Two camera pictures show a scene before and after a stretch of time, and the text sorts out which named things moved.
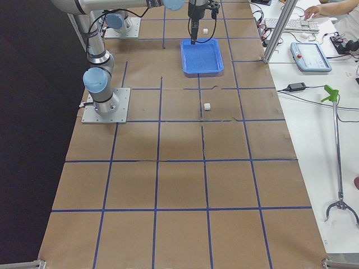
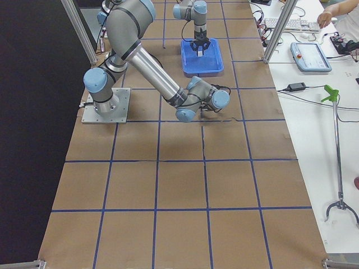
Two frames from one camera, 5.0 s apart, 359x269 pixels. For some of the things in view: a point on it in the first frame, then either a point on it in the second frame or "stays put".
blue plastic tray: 203,59 stays put
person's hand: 316,10 → 325,18
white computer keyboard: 293,24 stays put
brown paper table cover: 205,176 stays put
